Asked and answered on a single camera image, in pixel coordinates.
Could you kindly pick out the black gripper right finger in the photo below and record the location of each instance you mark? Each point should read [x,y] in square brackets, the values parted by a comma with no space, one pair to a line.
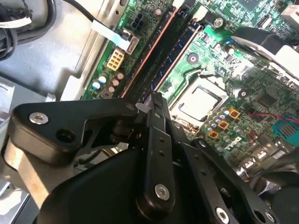
[210,168]

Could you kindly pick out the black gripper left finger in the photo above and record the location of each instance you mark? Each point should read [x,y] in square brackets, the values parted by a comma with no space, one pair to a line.
[70,112]

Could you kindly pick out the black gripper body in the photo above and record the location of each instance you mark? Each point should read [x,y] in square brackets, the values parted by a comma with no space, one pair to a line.
[93,193]

